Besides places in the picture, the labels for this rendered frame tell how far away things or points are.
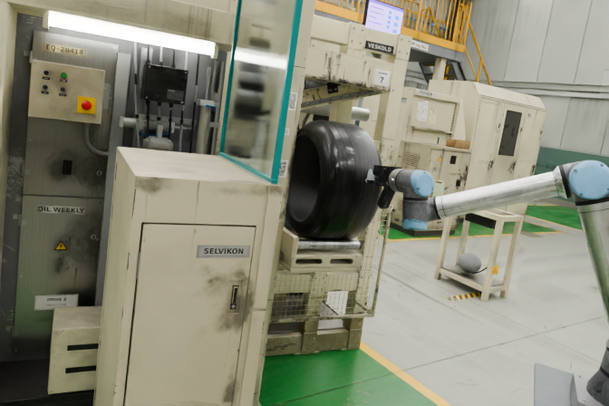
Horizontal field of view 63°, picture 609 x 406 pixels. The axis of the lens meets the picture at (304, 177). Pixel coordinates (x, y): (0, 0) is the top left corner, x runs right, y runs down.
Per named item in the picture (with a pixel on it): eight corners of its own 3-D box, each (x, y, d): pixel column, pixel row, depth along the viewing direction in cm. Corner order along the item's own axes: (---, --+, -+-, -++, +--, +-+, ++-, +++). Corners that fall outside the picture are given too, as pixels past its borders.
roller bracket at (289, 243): (290, 259, 210) (293, 236, 209) (258, 232, 245) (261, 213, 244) (297, 259, 211) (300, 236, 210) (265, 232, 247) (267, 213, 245)
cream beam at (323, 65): (285, 73, 233) (290, 42, 231) (266, 73, 255) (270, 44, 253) (391, 91, 259) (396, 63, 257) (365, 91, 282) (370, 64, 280)
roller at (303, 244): (293, 250, 214) (294, 240, 213) (288, 247, 218) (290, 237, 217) (361, 251, 229) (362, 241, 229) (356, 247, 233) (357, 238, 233)
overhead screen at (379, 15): (362, 44, 587) (369, -4, 579) (359, 44, 591) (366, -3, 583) (397, 53, 621) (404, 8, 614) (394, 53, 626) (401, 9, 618)
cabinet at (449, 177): (415, 237, 663) (431, 145, 646) (384, 226, 710) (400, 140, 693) (458, 236, 716) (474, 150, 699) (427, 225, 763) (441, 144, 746)
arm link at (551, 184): (600, 156, 171) (411, 198, 201) (604, 156, 160) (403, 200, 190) (609, 188, 170) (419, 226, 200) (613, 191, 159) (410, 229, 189)
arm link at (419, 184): (415, 198, 174) (416, 170, 173) (393, 195, 185) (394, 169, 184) (436, 198, 178) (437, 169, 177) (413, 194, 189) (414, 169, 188)
